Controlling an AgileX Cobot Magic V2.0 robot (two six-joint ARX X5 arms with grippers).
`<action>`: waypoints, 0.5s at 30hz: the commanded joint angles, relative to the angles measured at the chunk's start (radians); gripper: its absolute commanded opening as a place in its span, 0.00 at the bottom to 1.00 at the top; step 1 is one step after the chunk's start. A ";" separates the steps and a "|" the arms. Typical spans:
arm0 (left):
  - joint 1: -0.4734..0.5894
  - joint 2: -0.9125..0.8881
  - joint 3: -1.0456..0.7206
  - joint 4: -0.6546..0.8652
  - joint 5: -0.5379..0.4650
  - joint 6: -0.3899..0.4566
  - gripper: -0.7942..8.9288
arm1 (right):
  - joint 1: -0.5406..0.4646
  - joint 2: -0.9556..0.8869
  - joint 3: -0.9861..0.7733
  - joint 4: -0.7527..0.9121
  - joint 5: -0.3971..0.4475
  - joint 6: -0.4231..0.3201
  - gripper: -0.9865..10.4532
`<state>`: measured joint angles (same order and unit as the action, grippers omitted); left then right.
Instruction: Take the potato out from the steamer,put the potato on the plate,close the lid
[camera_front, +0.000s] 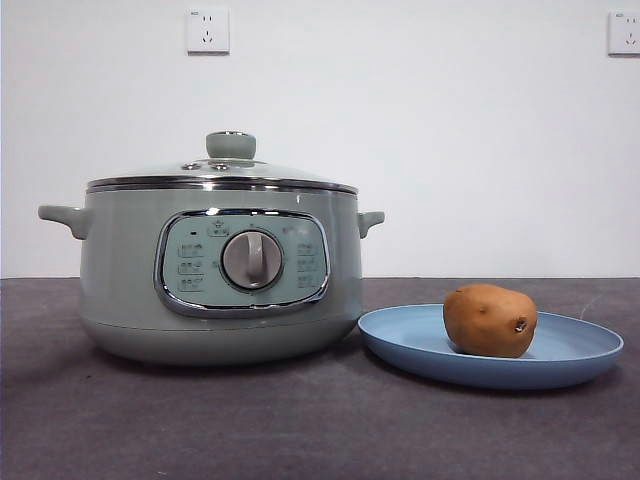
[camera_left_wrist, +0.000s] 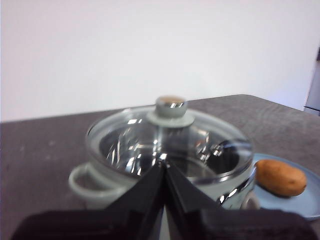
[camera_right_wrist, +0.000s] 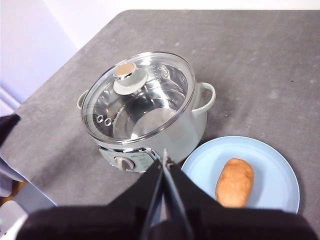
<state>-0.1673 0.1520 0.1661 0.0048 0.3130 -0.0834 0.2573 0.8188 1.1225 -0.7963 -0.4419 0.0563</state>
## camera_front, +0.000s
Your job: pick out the glass lid with green knob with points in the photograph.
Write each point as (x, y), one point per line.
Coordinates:
(231, 146)

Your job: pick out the brown potato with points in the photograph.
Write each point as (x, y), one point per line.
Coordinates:
(490, 320)

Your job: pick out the blue round plate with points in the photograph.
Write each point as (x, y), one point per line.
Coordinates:
(400, 345)

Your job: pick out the pale green electric steamer pot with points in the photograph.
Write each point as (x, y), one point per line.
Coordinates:
(125, 260)

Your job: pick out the white wall socket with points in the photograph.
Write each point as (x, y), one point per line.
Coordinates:
(625, 32)
(209, 31)

